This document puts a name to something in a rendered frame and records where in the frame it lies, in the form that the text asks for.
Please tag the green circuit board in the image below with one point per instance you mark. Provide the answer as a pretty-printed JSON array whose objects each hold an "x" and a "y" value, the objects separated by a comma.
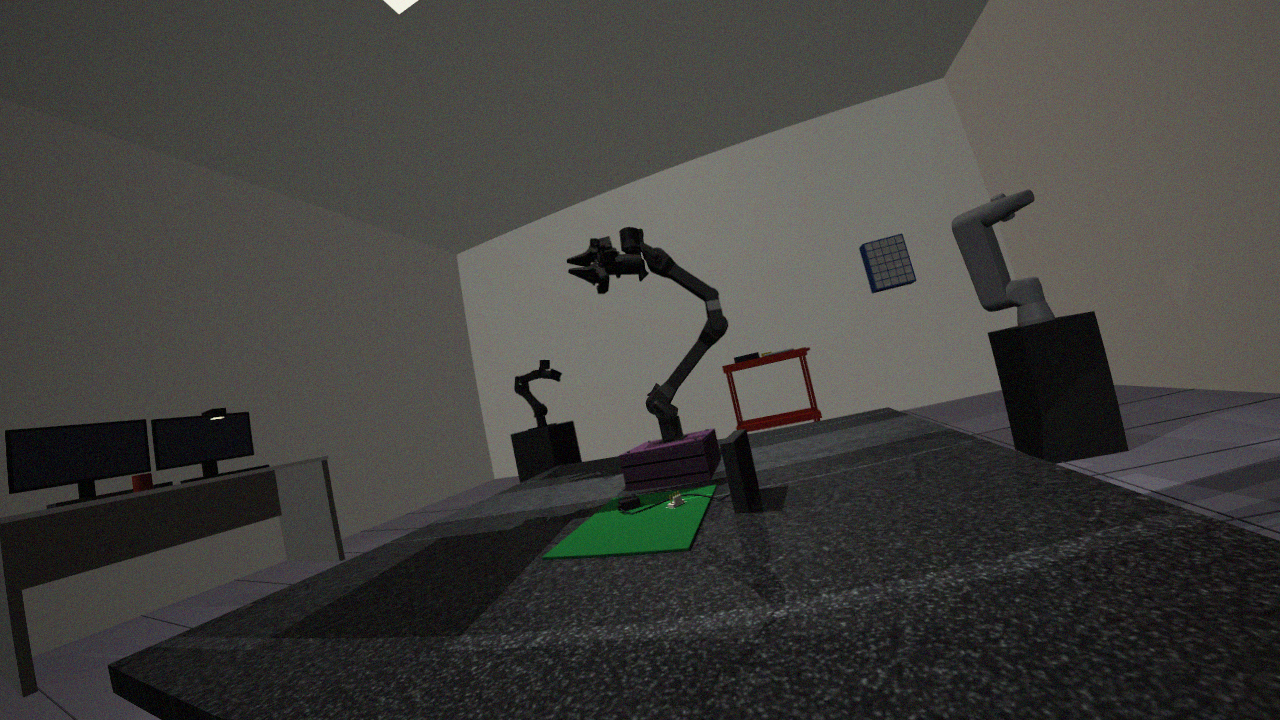
[{"x": 668, "y": 527}]

